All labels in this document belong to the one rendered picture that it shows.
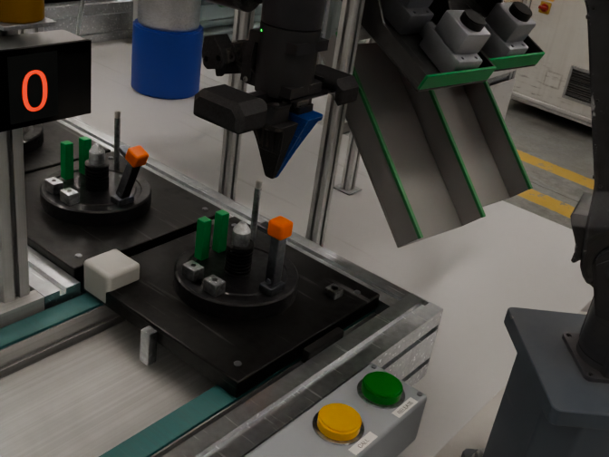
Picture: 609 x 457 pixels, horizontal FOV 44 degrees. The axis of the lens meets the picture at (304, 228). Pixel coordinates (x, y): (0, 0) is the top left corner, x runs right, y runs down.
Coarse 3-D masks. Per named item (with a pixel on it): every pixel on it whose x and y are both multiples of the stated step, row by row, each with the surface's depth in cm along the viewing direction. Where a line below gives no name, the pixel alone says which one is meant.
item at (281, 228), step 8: (280, 216) 79; (264, 224) 80; (272, 224) 78; (280, 224) 77; (288, 224) 78; (264, 232) 79; (272, 232) 78; (280, 232) 77; (288, 232) 78; (272, 240) 79; (280, 240) 78; (272, 248) 79; (280, 248) 79; (272, 256) 79; (280, 256) 80; (272, 264) 80; (280, 264) 80; (272, 272) 80; (280, 272) 81; (272, 280) 80; (280, 280) 81
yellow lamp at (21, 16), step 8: (0, 0) 61; (8, 0) 61; (16, 0) 62; (24, 0) 62; (32, 0) 62; (40, 0) 63; (0, 8) 62; (8, 8) 62; (16, 8) 62; (24, 8) 62; (32, 8) 63; (40, 8) 64; (0, 16) 62; (8, 16) 62; (16, 16) 62; (24, 16) 63; (32, 16) 63; (40, 16) 64
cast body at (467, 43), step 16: (448, 16) 88; (464, 16) 87; (480, 16) 88; (432, 32) 90; (448, 32) 89; (464, 32) 87; (480, 32) 88; (432, 48) 91; (448, 48) 89; (464, 48) 88; (480, 48) 90; (448, 64) 89; (464, 64) 89
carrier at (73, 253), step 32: (64, 160) 97; (96, 160) 95; (32, 192) 98; (64, 192) 92; (96, 192) 96; (160, 192) 103; (32, 224) 91; (64, 224) 92; (96, 224) 93; (128, 224) 94; (160, 224) 96; (192, 224) 97; (64, 256) 86; (128, 256) 90
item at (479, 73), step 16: (368, 0) 89; (448, 0) 96; (368, 16) 90; (368, 32) 90; (384, 32) 88; (384, 48) 89; (400, 48) 87; (416, 48) 92; (400, 64) 88; (416, 64) 86; (432, 64) 91; (480, 64) 94; (416, 80) 86; (432, 80) 86; (448, 80) 88; (464, 80) 91; (480, 80) 93
